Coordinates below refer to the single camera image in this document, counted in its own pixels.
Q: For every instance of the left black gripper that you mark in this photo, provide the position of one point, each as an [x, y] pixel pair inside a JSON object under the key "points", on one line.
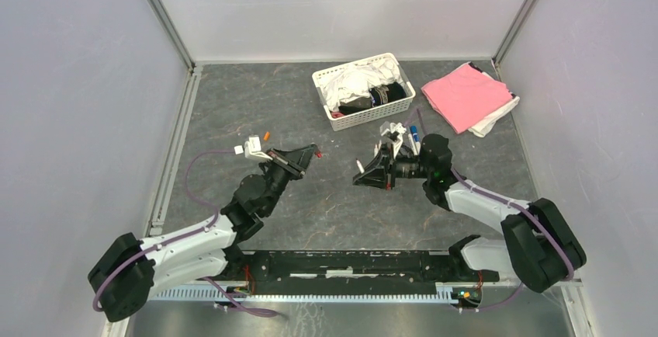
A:
{"points": [[295, 162]]}

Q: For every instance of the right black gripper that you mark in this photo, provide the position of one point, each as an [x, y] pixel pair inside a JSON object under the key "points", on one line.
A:
{"points": [[376, 173]]}

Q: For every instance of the white pen blue ends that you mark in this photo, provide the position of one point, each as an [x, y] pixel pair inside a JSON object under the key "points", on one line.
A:
{"points": [[415, 139]]}

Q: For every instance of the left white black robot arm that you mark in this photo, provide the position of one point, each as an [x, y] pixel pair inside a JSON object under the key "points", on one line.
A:
{"points": [[133, 270]]}

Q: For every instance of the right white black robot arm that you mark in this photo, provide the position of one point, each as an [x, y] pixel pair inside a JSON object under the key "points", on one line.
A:
{"points": [[537, 246]]}

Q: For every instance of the white plastic basket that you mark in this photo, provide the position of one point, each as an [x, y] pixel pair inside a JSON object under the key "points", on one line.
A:
{"points": [[342, 122]]}

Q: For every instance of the black cloth in basket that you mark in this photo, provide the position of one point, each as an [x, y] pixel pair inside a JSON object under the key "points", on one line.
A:
{"points": [[378, 96]]}

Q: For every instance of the white cloth in basket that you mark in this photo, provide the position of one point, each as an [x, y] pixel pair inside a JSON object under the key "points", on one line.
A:
{"points": [[355, 80]]}

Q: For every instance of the white cloth under pink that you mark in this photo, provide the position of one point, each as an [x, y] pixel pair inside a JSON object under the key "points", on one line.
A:
{"points": [[487, 99]]}

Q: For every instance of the pink folded cloth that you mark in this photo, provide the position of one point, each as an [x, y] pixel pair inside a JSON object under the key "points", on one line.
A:
{"points": [[447, 97]]}

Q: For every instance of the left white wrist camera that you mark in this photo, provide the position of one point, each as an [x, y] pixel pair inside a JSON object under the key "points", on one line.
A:
{"points": [[251, 149]]}

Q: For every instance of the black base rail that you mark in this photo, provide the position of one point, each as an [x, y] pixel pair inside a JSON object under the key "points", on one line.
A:
{"points": [[351, 273]]}

